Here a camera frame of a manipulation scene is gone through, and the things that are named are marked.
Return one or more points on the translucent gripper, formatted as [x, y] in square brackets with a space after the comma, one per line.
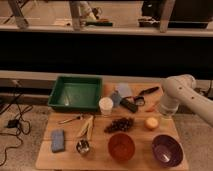
[165, 118]

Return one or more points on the yellow red apple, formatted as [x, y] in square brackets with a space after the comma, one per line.
[151, 123]

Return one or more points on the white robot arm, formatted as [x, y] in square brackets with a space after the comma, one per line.
[181, 90]

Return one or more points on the purple bowl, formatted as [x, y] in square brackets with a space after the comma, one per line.
[167, 151]

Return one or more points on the orange bowl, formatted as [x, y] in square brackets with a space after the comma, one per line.
[121, 147]

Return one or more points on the orange carrot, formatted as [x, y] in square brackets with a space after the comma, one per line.
[153, 108]

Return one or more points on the wooden cutting board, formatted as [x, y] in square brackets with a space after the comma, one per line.
[98, 157]

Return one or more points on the bunch of dark grapes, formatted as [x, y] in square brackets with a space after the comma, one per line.
[122, 124]

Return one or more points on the clear plastic cup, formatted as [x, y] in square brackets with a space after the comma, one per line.
[124, 90]

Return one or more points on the white paper cup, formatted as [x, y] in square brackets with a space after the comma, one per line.
[106, 105]

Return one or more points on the banana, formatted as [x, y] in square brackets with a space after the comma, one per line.
[86, 129]

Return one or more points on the small metal screwdriver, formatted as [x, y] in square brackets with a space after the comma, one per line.
[80, 117]

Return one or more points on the green plastic tray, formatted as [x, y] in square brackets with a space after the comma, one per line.
[76, 94]

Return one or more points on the blue sponge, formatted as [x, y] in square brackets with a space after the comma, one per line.
[57, 141]

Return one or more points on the black handled tool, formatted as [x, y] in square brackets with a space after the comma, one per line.
[139, 99]

